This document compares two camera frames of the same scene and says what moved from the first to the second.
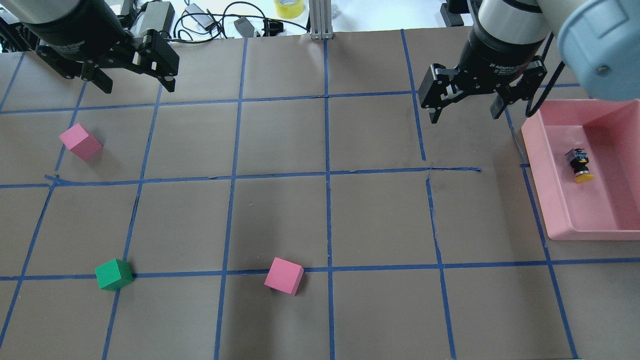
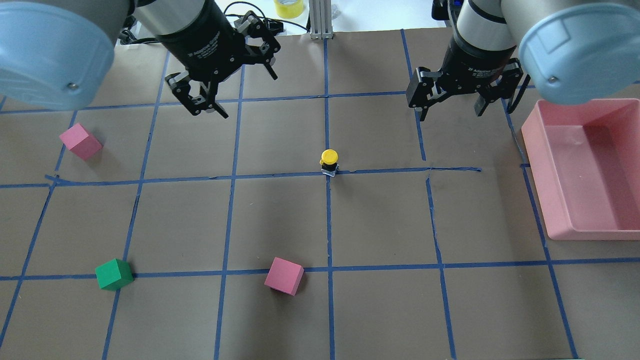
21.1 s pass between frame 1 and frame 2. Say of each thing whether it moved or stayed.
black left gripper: moved
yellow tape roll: stayed
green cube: stayed
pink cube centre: stayed
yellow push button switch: moved
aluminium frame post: stayed
